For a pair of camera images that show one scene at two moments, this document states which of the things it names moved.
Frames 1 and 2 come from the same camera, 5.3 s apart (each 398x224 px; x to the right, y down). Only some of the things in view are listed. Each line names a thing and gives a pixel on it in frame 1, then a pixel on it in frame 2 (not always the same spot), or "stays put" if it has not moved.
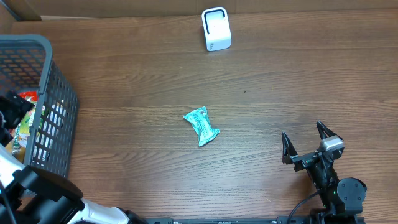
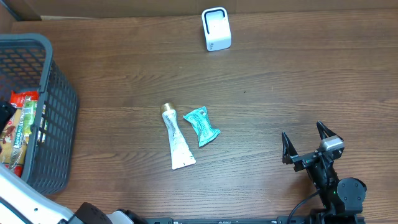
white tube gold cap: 50,126 → 181,154
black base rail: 232,220 stays put
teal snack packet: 199,119 stays put
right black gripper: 291,154 stays put
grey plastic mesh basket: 27,63 stays put
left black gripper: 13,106 → 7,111
